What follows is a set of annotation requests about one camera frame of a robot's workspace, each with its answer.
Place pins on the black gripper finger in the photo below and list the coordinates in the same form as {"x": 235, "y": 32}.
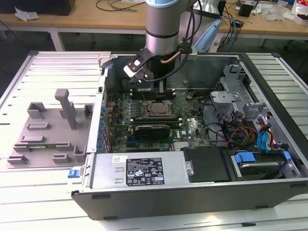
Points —
{"x": 158, "y": 87}

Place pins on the thin metal locking lever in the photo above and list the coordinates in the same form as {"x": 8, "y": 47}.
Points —
{"x": 144, "y": 96}

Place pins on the silver green CPU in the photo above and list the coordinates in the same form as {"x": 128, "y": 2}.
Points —
{"x": 160, "y": 108}

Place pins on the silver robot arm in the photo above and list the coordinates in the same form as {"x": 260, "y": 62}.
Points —
{"x": 161, "y": 21}

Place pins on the CPU socket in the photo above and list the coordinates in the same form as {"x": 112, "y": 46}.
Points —
{"x": 173, "y": 116}

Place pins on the black RAM slot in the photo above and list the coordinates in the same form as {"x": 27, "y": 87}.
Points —
{"x": 137, "y": 95}
{"x": 174, "y": 123}
{"x": 156, "y": 118}
{"x": 137, "y": 91}

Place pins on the round coin battery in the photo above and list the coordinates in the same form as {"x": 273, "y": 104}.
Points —
{"x": 189, "y": 96}

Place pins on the black graphics card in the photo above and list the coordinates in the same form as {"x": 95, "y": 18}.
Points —
{"x": 151, "y": 131}

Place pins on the green motherboard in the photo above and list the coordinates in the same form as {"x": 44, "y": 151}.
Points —
{"x": 192, "y": 127}

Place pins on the pale blue teach pendant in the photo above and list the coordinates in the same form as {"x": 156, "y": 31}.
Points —
{"x": 207, "y": 36}

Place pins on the silver finned heat sink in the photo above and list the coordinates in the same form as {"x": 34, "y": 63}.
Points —
{"x": 182, "y": 146}

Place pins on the silver metal disk bay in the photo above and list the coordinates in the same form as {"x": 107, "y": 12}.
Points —
{"x": 225, "y": 99}

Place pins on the wooden desk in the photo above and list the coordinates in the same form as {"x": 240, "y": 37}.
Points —
{"x": 96, "y": 21}

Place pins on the black plastic shroud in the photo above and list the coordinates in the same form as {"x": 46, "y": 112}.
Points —
{"x": 207, "y": 163}

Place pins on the black power adapter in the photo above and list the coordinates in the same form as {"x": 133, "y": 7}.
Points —
{"x": 239, "y": 23}

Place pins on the silver power supply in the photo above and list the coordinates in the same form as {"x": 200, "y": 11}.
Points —
{"x": 108, "y": 173}

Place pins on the small black box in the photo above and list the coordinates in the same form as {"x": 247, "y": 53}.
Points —
{"x": 246, "y": 10}

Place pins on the black silver PC case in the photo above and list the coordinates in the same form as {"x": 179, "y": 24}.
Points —
{"x": 168, "y": 204}

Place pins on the gray parts rack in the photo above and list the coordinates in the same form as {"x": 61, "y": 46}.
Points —
{"x": 48, "y": 134}

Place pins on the blue plastic latch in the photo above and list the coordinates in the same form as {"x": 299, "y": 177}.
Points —
{"x": 73, "y": 173}

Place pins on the green RAM stick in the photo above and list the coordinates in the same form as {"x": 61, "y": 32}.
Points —
{"x": 50, "y": 145}

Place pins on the hard disk in blue carrier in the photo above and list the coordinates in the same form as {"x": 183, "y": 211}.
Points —
{"x": 260, "y": 168}

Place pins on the clear plastic bags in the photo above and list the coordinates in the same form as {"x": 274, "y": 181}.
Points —
{"x": 276, "y": 10}

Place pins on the large black box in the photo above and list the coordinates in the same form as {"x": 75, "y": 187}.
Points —
{"x": 36, "y": 6}

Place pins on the white crumpled bag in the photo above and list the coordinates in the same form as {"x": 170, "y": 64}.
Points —
{"x": 25, "y": 15}

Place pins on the red white packet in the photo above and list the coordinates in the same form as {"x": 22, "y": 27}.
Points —
{"x": 300, "y": 12}

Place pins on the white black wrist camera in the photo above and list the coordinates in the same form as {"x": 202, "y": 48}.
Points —
{"x": 134, "y": 66}

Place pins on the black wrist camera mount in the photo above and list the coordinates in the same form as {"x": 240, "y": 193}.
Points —
{"x": 185, "y": 47}

